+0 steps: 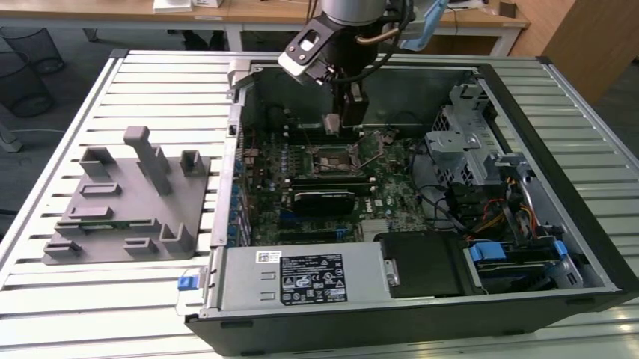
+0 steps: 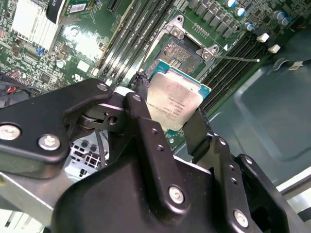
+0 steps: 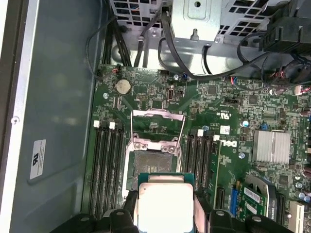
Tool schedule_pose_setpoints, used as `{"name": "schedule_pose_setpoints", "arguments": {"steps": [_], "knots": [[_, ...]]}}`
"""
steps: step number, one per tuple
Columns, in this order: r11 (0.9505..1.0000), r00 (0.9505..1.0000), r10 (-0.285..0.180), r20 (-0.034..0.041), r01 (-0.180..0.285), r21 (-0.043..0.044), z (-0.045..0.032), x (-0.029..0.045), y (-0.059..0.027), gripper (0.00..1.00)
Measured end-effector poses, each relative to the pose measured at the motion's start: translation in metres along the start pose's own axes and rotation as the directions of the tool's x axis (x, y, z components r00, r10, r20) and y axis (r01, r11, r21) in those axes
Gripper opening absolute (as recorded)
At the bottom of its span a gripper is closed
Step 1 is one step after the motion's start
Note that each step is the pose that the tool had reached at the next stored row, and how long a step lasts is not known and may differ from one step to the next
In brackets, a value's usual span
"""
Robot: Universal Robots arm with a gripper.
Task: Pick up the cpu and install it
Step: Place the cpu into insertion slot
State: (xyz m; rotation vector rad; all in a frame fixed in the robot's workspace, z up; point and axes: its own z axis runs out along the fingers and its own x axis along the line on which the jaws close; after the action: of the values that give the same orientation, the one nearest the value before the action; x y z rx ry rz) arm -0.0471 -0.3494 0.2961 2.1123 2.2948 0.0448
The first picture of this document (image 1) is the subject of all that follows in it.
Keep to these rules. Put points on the silver square CPU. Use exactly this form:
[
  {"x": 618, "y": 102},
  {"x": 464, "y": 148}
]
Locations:
[{"x": 332, "y": 125}]

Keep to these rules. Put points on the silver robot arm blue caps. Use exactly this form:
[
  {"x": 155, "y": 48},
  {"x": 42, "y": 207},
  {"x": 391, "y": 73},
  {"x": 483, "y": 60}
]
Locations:
[{"x": 350, "y": 9}]

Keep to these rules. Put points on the CPU socket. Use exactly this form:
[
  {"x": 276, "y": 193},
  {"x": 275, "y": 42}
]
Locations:
[{"x": 332, "y": 162}]

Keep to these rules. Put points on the black RAM slot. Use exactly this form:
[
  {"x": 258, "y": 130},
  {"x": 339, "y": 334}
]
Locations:
[
  {"x": 330, "y": 180},
  {"x": 332, "y": 188},
  {"x": 310, "y": 137},
  {"x": 310, "y": 129}
]

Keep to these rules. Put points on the silver metal drive cage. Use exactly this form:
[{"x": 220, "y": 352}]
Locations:
[{"x": 450, "y": 146}]

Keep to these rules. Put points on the small brown box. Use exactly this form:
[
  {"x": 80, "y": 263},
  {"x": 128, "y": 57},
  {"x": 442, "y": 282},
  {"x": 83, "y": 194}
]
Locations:
[{"x": 508, "y": 9}]

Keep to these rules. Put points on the white box black print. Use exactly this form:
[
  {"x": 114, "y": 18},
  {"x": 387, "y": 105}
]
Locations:
[{"x": 207, "y": 3}]

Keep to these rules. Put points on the black office chair base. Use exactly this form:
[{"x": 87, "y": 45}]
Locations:
[{"x": 192, "y": 39}]

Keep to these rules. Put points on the green motherboard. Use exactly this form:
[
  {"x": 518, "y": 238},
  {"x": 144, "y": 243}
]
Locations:
[{"x": 394, "y": 187}]

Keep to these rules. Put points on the black graphics card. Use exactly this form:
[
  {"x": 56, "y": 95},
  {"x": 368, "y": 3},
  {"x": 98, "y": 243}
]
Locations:
[{"x": 324, "y": 205}]

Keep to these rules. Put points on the blue expansion slot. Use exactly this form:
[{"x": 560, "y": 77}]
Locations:
[{"x": 288, "y": 218}]

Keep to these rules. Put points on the wooden cabinet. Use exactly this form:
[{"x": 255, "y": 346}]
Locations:
[{"x": 589, "y": 45}]

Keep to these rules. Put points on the small silver heatsink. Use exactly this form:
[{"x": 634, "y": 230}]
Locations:
[{"x": 374, "y": 229}]

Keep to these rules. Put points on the long black expansion slot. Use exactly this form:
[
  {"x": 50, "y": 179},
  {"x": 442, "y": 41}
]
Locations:
[{"x": 310, "y": 236}]

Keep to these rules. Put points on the wooden desk white legs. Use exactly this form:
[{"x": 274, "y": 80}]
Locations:
[{"x": 100, "y": 15}]

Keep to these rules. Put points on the black plastic shroud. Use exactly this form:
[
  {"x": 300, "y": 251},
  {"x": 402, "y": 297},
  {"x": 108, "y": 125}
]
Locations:
[{"x": 424, "y": 261}]

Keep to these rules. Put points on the grey plastic parts rack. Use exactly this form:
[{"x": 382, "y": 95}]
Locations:
[{"x": 130, "y": 187}]

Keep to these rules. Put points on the blue disk carrier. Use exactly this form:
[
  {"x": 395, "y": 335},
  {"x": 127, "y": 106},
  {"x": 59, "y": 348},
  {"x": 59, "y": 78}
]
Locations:
[{"x": 487, "y": 254}]

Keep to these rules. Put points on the black mesh waste bin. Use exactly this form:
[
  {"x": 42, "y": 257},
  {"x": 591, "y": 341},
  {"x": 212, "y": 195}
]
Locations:
[
  {"x": 24, "y": 86},
  {"x": 42, "y": 45}
]

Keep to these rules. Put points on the silver power supply unit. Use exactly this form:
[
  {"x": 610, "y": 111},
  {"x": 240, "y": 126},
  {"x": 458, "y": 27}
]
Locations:
[{"x": 239, "y": 276}]

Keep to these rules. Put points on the green RAM stick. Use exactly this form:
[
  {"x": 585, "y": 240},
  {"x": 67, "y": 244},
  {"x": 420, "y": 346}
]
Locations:
[{"x": 122, "y": 224}]

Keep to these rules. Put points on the blue plastic clip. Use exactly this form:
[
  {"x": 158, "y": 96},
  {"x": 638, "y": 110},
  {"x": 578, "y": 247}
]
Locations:
[{"x": 560, "y": 248}]

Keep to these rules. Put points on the blue case latch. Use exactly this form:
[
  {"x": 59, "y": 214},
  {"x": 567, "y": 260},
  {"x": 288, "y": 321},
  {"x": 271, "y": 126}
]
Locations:
[{"x": 187, "y": 283}]

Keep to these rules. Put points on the grey metal stand foot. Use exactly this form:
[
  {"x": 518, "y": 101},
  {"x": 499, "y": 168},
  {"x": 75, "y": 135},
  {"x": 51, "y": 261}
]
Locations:
[{"x": 10, "y": 144}]

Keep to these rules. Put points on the black open PC case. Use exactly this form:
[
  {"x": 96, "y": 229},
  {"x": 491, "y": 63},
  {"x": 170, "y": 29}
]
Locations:
[{"x": 350, "y": 329}]

